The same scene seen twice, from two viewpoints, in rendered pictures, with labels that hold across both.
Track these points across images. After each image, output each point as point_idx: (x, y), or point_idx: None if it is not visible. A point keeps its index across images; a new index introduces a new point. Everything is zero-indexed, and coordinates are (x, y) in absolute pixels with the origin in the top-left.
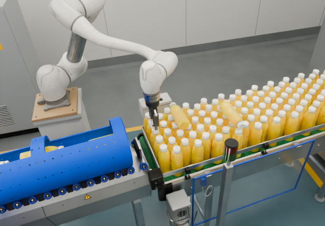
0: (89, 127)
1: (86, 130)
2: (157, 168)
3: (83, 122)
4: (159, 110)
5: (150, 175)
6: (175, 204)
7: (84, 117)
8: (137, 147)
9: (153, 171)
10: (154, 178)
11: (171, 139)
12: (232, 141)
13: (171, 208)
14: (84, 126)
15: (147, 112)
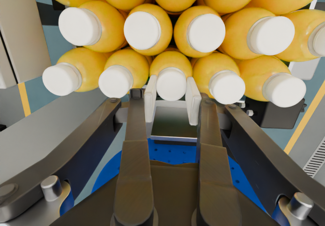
0: (23, 124)
1: (40, 143)
2: (269, 103)
3: (26, 160)
4: None
5: (279, 127)
6: (305, 68)
7: (7, 149)
8: (190, 143)
9: (271, 117)
10: (294, 122)
11: (274, 39)
12: None
13: (306, 79)
14: (36, 158)
15: (44, 79)
